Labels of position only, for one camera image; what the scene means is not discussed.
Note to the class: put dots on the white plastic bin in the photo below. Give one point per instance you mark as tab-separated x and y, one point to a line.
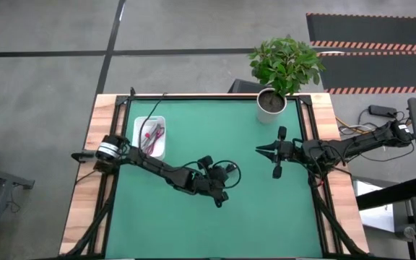
157	154

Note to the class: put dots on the black box behind table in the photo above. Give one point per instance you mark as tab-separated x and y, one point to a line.
244	86

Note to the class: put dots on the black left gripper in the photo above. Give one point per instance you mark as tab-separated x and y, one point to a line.
208	182

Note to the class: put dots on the black power adapter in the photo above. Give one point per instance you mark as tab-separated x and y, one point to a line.
382	110

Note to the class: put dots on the green leafy plant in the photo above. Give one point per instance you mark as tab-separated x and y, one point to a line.
284	65

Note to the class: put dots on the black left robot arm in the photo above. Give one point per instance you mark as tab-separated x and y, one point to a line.
150	164

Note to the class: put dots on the black aluminium table frame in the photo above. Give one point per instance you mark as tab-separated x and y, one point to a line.
211	96

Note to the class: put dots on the white sheet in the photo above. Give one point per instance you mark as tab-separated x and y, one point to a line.
377	218

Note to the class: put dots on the green table mat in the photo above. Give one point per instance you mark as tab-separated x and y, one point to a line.
193	224

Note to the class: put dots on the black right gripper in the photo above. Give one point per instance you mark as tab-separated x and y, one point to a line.
287	151

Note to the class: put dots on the white plant pot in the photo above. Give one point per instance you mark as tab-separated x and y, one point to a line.
265	115

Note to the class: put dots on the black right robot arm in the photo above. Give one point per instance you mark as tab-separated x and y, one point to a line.
356	144

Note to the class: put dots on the black support beam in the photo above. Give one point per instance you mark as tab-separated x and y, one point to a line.
392	193

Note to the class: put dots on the black mat orange hazard stripes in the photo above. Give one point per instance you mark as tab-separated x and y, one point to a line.
374	70
374	29

